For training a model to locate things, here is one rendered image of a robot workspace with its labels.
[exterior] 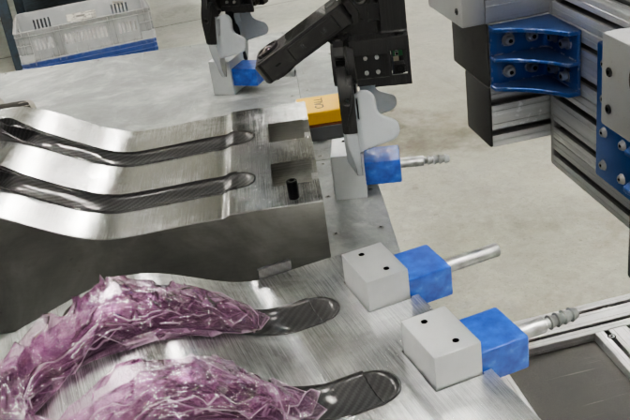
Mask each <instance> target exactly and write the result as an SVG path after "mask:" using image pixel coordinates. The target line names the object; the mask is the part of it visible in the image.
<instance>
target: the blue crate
mask: <svg viewBox="0 0 630 420"><path fill-rule="evenodd" d="M156 50H158V43H157V39H156V37H153V38H149V39H144V40H139V41H134V42H129V43H126V44H121V45H116V46H111V47H107V48H103V49H98V50H93V51H89V52H81V53H76V54H72V55H67V56H62V57H58V58H54V59H49V60H44V61H39V62H36V63H31V64H26V65H22V69H30V68H42V67H48V66H55V65H62V64H68V63H74V62H81V61H87V60H94V59H99V58H106V57H113V56H119V55H125V54H132V53H144V52H151V51H156Z"/></svg>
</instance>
